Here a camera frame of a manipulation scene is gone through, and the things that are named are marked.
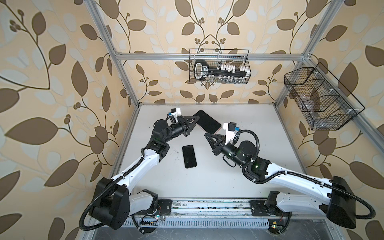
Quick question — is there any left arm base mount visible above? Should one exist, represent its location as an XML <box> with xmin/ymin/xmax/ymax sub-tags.
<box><xmin>131</xmin><ymin>199</ymin><xmax>173</xmax><ymax>235</ymax></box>

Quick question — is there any back wall wire basket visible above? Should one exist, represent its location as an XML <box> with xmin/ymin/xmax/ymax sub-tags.
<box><xmin>189</xmin><ymin>48</ymin><xmax>252</xmax><ymax>85</ymax></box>

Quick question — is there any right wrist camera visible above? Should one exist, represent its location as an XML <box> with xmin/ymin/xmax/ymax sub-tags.
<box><xmin>223</xmin><ymin>122</ymin><xmax>240</xmax><ymax>144</ymax></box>

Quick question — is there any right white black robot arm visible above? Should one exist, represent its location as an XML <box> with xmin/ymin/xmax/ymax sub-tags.
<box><xmin>205</xmin><ymin>130</ymin><xmax>360</xmax><ymax>229</ymax></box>

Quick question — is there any left black corrugated cable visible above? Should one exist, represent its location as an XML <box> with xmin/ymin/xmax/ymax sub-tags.
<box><xmin>78</xmin><ymin>155</ymin><xmax>145</xmax><ymax>232</ymax></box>

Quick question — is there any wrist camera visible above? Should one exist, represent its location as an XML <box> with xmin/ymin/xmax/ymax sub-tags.
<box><xmin>168</xmin><ymin>108</ymin><xmax>182</xmax><ymax>118</ymax></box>
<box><xmin>223</xmin><ymin>122</ymin><xmax>240</xmax><ymax>144</ymax></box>

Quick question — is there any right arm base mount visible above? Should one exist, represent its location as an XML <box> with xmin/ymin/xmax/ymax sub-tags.
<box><xmin>250</xmin><ymin>200</ymin><xmax>292</xmax><ymax>236</ymax></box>

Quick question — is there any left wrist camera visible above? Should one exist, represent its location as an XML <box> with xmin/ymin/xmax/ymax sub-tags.
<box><xmin>168</xmin><ymin>108</ymin><xmax>182</xmax><ymax>118</ymax></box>

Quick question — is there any right wall wire basket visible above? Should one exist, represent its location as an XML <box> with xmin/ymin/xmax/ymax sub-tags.
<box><xmin>284</xmin><ymin>62</ymin><xmax>366</xmax><ymax>131</ymax></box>

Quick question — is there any black phone on table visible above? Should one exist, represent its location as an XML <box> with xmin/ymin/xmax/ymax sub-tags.
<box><xmin>182</xmin><ymin>145</ymin><xmax>197</xmax><ymax>169</ymax></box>

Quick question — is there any black tool in basket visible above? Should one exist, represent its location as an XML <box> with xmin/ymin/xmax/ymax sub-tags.
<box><xmin>193</xmin><ymin>60</ymin><xmax>251</xmax><ymax>80</ymax></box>

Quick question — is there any black corrugated cable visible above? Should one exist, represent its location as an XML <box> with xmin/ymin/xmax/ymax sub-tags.
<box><xmin>78</xmin><ymin>155</ymin><xmax>145</xmax><ymax>232</ymax></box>
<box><xmin>233</xmin><ymin>129</ymin><xmax>376</xmax><ymax>220</ymax></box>

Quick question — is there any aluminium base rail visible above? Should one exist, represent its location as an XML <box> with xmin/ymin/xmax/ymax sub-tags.
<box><xmin>88</xmin><ymin>197</ymin><xmax>331</xmax><ymax>220</ymax></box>

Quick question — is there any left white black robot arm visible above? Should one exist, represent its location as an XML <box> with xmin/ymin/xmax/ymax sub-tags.
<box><xmin>79</xmin><ymin>115</ymin><xmax>199</xmax><ymax>231</ymax></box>

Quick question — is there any right black corrugated cable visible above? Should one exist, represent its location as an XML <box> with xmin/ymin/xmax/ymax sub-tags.
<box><xmin>233</xmin><ymin>129</ymin><xmax>376</xmax><ymax>220</ymax></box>

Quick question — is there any wall wire basket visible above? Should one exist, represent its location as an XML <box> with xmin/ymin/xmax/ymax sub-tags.
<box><xmin>284</xmin><ymin>62</ymin><xmax>366</xmax><ymax>131</ymax></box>
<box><xmin>189</xmin><ymin>48</ymin><xmax>252</xmax><ymax>85</ymax></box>

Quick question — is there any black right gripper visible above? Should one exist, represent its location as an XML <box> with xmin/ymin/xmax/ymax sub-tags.
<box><xmin>206</xmin><ymin>132</ymin><xmax>246</xmax><ymax>170</ymax></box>

